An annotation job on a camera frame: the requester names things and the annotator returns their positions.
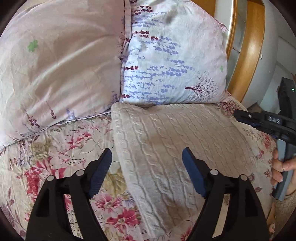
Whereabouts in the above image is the pink floral pillow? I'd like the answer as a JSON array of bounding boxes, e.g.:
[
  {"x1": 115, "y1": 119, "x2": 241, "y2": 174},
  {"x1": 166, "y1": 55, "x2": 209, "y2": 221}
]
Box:
[{"x1": 1, "y1": 1, "x2": 125, "y2": 148}]

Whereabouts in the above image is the person's right hand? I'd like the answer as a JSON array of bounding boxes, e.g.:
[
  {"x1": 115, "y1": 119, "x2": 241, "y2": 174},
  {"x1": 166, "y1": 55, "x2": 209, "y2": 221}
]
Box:
[{"x1": 270, "y1": 148, "x2": 296, "y2": 196}]

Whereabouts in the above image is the wooden headboard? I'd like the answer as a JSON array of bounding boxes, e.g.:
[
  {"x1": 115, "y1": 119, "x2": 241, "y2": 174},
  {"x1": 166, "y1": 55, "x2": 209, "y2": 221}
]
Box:
[{"x1": 194, "y1": 1, "x2": 265, "y2": 102}]

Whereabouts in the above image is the cream cable knit sweater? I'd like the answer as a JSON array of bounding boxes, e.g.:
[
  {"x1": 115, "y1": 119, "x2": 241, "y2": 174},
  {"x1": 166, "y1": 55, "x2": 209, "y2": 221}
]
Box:
[{"x1": 111, "y1": 102, "x2": 256, "y2": 238}]

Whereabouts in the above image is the floral bed sheet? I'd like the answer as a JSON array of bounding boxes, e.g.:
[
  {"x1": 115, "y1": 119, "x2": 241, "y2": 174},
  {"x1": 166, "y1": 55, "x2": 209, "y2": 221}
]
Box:
[{"x1": 1, "y1": 97, "x2": 275, "y2": 240}]

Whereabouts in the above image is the white lavender print pillow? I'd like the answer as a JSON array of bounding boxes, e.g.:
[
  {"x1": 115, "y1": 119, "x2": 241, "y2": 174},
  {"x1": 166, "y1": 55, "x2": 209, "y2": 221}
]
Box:
[{"x1": 120, "y1": 1, "x2": 227, "y2": 106}]

